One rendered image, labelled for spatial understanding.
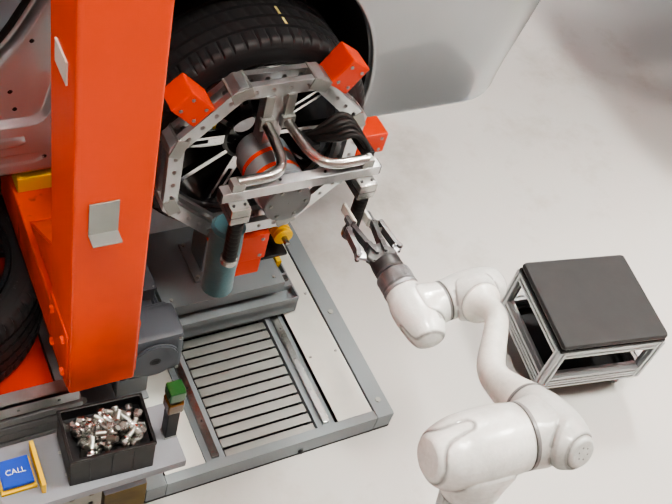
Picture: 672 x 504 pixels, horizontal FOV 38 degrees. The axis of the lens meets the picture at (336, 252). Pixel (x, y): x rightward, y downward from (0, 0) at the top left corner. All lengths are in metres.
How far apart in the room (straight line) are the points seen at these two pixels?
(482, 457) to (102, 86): 0.91
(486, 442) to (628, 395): 1.83
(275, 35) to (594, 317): 1.45
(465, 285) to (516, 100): 2.23
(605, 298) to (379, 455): 0.90
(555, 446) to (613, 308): 1.50
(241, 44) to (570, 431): 1.16
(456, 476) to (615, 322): 1.57
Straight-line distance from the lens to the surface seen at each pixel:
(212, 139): 2.53
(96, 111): 1.73
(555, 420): 1.83
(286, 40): 2.37
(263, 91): 2.32
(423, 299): 2.27
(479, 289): 2.29
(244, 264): 2.79
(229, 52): 2.33
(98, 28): 1.62
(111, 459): 2.32
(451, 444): 1.74
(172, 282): 3.01
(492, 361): 2.05
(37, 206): 2.57
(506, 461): 1.78
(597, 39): 5.07
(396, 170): 3.87
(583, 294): 3.25
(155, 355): 2.69
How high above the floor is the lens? 2.58
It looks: 48 degrees down
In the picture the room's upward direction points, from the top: 19 degrees clockwise
